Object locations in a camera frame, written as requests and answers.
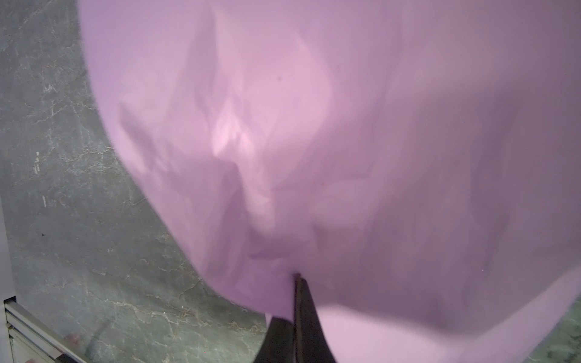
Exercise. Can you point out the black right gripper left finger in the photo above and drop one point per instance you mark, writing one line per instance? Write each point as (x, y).
(278, 345)

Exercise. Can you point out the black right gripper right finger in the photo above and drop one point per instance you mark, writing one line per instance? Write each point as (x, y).
(310, 343)

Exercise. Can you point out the pink purple wrapping paper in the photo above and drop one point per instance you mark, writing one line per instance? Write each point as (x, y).
(417, 162)

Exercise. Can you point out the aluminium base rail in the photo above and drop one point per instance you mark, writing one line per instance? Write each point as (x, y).
(24, 338)

